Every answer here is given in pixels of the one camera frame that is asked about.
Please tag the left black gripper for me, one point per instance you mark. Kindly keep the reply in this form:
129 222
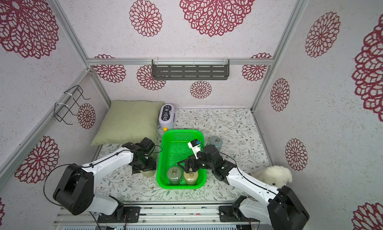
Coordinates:
152 165

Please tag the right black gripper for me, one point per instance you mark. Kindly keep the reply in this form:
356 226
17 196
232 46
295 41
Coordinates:
194 162

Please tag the beige canister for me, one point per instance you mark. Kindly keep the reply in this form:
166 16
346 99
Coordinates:
148 174
190 178

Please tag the grey-green canister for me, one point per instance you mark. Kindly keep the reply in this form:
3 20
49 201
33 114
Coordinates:
174 175
153 156

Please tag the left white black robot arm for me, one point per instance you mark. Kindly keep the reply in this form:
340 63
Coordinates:
76 191

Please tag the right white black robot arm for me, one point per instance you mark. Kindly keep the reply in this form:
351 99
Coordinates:
277 207

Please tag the green plastic basket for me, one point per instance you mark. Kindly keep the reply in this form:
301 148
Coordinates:
175 149

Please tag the green pillow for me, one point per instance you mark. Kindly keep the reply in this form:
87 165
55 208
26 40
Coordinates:
129 121

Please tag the white digital clock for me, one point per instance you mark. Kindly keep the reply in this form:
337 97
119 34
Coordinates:
167 117

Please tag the white plush dog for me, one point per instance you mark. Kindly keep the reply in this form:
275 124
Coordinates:
277 176

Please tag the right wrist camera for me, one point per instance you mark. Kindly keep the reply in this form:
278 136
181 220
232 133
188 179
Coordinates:
194 145

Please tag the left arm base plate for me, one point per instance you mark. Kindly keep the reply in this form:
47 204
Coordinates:
128 214

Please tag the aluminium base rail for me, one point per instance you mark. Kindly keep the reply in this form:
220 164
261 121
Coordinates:
153 215

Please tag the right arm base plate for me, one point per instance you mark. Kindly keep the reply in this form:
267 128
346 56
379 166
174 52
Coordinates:
229 214

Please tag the grey wall shelf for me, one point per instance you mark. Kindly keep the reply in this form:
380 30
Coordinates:
190 70

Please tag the black wire wall rack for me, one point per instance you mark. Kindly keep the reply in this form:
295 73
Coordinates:
62 109

